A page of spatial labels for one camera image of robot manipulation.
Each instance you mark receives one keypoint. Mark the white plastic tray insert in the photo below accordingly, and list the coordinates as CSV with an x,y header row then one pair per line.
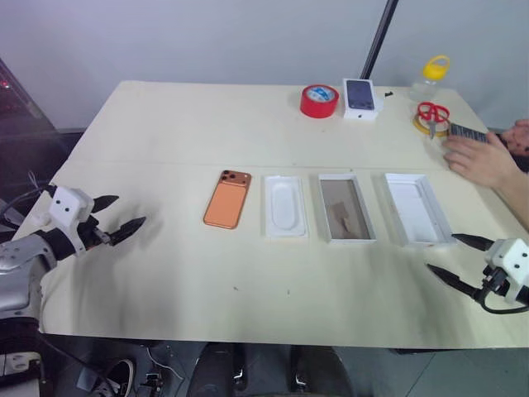
x,y
285,207

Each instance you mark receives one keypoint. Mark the orange smartphone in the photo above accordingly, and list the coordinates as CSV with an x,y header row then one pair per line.
x,y
225,202

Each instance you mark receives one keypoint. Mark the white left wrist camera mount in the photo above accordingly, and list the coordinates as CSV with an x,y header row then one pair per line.
x,y
68,207

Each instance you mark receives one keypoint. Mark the dark patterned device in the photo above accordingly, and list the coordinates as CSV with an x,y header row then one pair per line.
x,y
469,133

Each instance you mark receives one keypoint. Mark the person's bare hand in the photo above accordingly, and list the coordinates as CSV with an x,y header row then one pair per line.
x,y
518,132
483,159

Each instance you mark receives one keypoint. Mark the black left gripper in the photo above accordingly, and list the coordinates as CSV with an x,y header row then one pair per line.
x,y
93,233

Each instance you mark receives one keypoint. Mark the white bracket with holes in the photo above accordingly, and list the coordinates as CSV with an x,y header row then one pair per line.
x,y
18,364

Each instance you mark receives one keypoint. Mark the red tape roll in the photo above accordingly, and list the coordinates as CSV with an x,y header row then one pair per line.
x,y
318,109

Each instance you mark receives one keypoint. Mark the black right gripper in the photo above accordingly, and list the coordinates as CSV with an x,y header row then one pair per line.
x,y
495,280

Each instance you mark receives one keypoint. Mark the closed printed phone box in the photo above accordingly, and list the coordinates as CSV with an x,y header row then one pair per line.
x,y
359,95

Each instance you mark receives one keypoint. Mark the black slanted pole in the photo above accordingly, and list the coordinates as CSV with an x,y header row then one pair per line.
x,y
378,41

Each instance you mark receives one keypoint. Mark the white box with brown card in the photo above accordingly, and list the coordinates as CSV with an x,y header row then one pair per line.
x,y
345,211

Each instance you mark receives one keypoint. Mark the yellow tape roll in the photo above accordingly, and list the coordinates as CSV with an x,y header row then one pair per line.
x,y
417,124

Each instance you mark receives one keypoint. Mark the person's bare forearm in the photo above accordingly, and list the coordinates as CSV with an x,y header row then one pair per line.
x,y
514,198

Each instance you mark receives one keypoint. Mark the clear bottle with yellow lid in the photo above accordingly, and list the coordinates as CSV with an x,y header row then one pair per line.
x,y
436,70

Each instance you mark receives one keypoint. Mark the white box lid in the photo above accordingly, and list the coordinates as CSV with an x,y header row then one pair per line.
x,y
413,211

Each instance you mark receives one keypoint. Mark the black shoe with white sole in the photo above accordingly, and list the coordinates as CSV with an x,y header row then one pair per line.
x,y
122,374

